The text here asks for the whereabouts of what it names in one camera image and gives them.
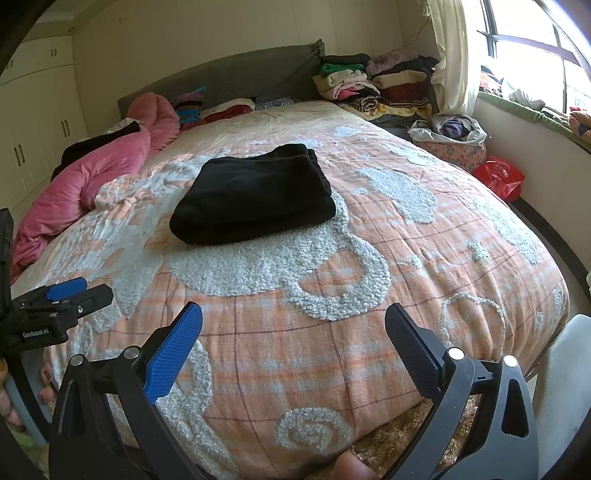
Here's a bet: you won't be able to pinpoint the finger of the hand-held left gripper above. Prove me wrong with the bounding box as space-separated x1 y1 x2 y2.
45 277 88 302
69 284 115 320

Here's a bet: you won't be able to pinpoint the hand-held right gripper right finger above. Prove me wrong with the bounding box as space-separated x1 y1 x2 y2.
385 303 540 480

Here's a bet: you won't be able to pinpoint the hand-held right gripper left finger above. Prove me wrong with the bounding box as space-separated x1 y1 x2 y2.
47 302 208 480

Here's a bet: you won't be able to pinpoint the black sweater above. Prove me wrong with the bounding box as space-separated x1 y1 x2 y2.
169 143 336 245

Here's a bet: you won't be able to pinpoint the pile of folded clothes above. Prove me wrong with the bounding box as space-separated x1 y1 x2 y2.
313 50 439 125

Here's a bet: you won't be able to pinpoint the clothes on window seat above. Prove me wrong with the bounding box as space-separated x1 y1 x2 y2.
480 67 591 139

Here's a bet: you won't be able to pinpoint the person's left hand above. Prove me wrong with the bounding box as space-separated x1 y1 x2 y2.
0 356 59 433

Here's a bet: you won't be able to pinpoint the person's right hand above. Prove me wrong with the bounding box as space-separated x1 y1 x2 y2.
333 451 378 480

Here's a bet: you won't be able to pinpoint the beige shaggy rug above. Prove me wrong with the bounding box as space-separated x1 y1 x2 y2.
351 394 481 480

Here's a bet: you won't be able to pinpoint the pink quilt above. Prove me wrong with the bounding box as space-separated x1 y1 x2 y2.
11 92 181 273

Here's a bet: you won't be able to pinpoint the bed with orange plaid quilt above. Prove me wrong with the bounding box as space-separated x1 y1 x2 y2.
11 99 571 480

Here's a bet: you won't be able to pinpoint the black cloth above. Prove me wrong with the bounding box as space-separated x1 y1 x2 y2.
51 120 141 181

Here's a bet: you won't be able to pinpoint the white plush cloth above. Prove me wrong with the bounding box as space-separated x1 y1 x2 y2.
538 314 591 480

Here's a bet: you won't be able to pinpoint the cream wardrobe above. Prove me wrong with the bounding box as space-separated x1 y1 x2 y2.
0 37 90 217

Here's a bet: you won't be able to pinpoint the red plastic bag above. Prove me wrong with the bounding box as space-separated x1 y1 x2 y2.
472 156 526 202

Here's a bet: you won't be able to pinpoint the floral laundry basket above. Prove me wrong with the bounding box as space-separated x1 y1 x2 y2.
409 114 488 174

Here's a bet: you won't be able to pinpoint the colourful striped pillow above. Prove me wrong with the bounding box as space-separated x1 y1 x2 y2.
173 87 208 125

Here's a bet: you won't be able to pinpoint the olive padded headboard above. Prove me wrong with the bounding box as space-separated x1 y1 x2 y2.
117 41 326 121

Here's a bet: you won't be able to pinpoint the green window seat cushion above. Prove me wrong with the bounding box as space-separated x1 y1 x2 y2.
478 90 591 151

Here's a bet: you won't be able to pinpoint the dark floral cloth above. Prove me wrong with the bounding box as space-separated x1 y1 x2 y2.
256 96 301 110

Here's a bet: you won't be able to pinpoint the cream curtain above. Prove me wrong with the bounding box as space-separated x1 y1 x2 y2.
425 0 481 116

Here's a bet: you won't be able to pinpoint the window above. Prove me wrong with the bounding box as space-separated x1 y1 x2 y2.
480 0 591 116

